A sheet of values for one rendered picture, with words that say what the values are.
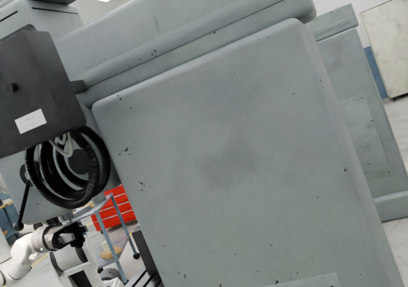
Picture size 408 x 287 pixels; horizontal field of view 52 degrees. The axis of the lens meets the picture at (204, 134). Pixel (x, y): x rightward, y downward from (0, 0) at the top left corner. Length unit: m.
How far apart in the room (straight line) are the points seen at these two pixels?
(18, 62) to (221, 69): 0.40
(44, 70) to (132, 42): 0.26
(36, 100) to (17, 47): 0.11
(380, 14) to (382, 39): 0.48
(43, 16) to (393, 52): 8.41
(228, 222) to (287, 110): 0.28
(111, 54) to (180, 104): 0.27
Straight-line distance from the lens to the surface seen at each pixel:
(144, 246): 1.71
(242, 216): 0.91
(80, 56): 1.13
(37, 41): 0.90
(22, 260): 1.60
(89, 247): 2.16
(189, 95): 0.88
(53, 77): 0.89
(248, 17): 0.97
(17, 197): 1.36
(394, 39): 9.25
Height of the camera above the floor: 1.48
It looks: 5 degrees down
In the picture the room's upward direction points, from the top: 21 degrees counter-clockwise
